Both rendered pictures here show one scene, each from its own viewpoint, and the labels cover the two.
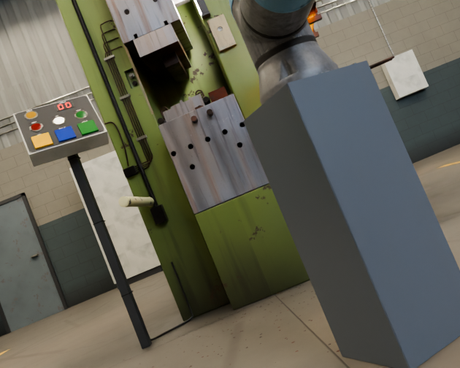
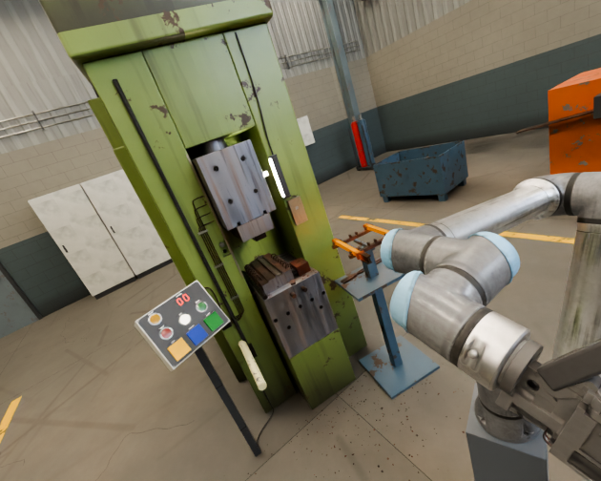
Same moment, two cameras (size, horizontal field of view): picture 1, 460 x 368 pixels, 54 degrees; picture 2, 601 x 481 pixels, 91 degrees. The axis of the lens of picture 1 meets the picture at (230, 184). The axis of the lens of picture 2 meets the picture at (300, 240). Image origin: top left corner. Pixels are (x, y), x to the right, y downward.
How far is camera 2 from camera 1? 1.52 m
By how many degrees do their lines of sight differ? 32
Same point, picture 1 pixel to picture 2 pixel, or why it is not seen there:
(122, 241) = (95, 261)
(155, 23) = (256, 213)
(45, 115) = (169, 316)
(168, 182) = (255, 325)
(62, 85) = not seen: outside the picture
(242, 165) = (321, 320)
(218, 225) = (305, 362)
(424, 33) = (313, 104)
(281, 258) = (341, 371)
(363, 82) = not seen: hidden behind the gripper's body
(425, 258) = not seen: outside the picture
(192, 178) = (288, 335)
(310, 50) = not seen: hidden behind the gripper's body
